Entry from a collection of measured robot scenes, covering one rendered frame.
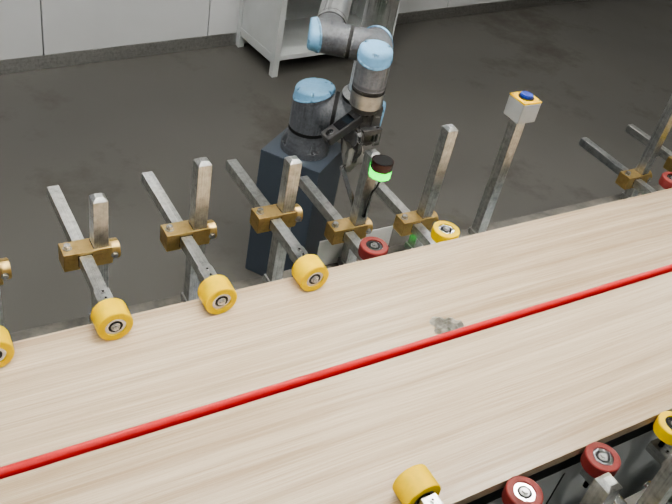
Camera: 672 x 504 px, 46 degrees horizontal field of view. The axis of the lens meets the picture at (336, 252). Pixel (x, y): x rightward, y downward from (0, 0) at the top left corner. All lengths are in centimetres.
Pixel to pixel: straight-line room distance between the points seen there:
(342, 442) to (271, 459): 16
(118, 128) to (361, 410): 279
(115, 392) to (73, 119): 274
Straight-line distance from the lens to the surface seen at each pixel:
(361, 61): 211
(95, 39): 483
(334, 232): 227
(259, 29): 498
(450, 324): 201
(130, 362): 180
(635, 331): 226
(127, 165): 399
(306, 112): 297
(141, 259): 344
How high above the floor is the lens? 223
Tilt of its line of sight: 38 degrees down
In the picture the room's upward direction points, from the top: 13 degrees clockwise
